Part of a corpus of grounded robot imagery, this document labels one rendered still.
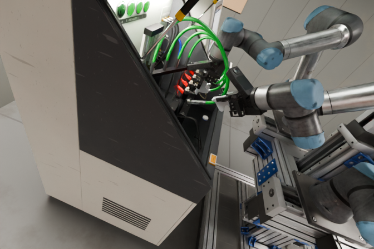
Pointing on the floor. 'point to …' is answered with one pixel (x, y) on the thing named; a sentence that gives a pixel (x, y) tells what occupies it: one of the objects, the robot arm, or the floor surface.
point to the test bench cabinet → (129, 200)
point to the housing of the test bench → (43, 72)
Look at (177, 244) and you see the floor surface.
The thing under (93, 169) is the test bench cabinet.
